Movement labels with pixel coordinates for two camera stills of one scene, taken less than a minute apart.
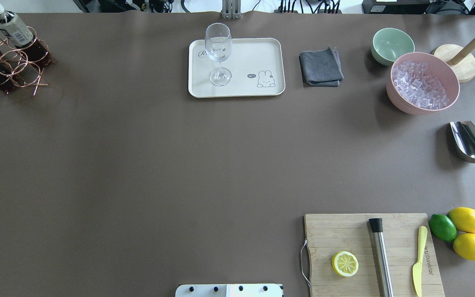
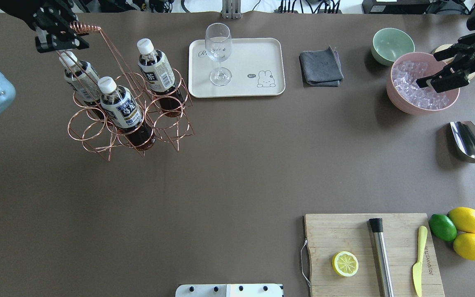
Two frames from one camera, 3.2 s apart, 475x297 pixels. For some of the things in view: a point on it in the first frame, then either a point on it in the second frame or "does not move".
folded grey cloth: (321, 68) does not move
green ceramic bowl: (388, 44) does not move
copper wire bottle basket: (20, 66) → (115, 104)
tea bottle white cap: (15, 31) → (159, 75)
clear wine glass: (218, 43) does not move
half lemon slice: (345, 263) does not move
